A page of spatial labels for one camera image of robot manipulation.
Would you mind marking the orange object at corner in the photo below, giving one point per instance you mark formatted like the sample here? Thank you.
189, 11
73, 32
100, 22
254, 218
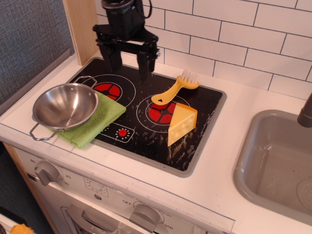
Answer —
21, 229

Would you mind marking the grey oven temperature knob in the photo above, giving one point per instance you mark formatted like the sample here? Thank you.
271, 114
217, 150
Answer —
145, 217

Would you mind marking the yellow dish brush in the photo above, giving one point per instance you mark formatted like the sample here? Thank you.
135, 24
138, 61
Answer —
187, 80

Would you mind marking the grey timer knob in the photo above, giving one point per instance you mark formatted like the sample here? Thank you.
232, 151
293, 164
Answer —
46, 172

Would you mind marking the grey faucet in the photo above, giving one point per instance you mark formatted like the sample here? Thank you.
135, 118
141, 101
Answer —
305, 116

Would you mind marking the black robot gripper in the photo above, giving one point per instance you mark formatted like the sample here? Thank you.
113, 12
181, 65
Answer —
126, 32

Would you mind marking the grey oven door handle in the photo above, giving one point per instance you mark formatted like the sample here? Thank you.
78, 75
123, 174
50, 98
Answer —
91, 221

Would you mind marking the green folded cloth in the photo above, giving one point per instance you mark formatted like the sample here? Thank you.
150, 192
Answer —
107, 112

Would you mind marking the black toy stove top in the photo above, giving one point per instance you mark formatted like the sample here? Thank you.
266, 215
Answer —
141, 133

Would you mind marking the yellow cheese wedge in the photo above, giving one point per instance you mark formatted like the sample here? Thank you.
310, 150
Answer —
183, 121

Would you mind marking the grey plastic sink basin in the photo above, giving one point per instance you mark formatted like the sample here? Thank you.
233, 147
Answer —
274, 168

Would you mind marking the stainless steel bowl with handles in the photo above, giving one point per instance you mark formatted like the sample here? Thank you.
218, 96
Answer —
65, 106

